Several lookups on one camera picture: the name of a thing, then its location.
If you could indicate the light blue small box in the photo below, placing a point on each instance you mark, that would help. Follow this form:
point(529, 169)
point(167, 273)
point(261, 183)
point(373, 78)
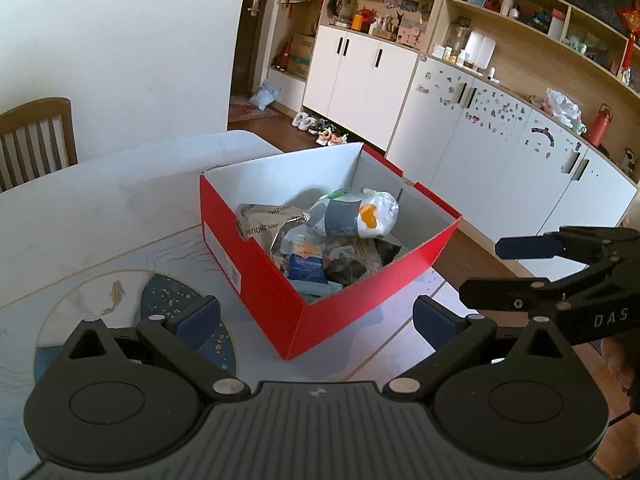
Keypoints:
point(320, 289)

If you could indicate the glass jar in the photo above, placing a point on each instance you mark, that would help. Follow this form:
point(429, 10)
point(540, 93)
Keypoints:
point(457, 37)

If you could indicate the orange bottle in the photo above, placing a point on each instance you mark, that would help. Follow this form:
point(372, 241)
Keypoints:
point(357, 21)

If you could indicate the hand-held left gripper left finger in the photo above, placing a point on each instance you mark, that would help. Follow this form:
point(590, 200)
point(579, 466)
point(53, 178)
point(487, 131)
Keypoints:
point(200, 317)

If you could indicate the white paper roll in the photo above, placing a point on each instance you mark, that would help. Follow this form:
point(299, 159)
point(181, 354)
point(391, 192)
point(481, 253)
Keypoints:
point(481, 50)

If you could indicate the row of shoes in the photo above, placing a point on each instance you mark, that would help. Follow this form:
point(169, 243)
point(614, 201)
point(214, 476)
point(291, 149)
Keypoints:
point(302, 121)

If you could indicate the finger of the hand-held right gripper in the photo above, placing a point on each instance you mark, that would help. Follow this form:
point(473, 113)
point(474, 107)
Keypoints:
point(525, 247)
point(500, 292)

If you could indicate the red doormat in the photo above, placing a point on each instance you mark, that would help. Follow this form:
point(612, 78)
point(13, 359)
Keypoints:
point(247, 109)

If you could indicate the cardboard box with green print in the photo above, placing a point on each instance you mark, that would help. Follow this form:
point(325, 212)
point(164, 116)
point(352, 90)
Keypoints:
point(301, 57)

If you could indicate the red bottle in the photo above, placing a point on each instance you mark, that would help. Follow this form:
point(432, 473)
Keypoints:
point(284, 57)

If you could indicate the red cardboard box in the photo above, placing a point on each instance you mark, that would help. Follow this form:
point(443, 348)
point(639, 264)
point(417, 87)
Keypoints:
point(270, 310)

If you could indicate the small wooden drawer box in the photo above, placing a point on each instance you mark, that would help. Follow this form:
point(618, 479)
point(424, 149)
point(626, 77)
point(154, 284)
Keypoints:
point(411, 37)

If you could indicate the white marble desktop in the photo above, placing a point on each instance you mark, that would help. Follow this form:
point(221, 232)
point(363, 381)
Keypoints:
point(100, 200)

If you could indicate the silver foil bag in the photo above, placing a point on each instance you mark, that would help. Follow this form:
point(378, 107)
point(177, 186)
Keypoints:
point(260, 225)

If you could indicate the white crumpled plastic bag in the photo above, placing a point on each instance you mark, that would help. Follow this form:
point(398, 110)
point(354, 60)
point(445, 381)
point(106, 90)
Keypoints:
point(562, 107)

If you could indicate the white wooden wall cabinet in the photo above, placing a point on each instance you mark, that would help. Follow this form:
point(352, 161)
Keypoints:
point(360, 75)

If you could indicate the dark brown door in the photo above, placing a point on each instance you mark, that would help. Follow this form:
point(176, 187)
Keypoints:
point(250, 50)

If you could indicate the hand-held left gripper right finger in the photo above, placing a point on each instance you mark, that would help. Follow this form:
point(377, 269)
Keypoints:
point(435, 320)

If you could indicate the person's right hand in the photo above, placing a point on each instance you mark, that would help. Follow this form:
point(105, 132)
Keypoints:
point(622, 365)

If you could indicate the clear bag of cotton swabs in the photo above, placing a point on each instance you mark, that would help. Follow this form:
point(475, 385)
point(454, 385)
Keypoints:
point(357, 250)

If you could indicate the wooden chair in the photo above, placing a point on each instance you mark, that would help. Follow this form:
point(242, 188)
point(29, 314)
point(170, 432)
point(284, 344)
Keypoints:
point(30, 112)

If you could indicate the red hanging knot ornament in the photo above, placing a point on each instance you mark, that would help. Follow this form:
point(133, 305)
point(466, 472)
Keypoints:
point(631, 15)

